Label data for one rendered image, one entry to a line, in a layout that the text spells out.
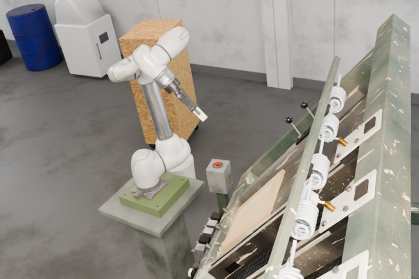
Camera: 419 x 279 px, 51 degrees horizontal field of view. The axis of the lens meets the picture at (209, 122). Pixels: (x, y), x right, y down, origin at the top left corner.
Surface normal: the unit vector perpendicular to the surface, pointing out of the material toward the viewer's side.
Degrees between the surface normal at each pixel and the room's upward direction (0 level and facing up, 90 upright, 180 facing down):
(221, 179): 90
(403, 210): 40
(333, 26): 90
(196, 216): 0
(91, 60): 90
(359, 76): 90
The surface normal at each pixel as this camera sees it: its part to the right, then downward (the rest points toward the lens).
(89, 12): 0.78, -0.14
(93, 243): -0.14, -0.84
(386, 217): 0.49, -0.60
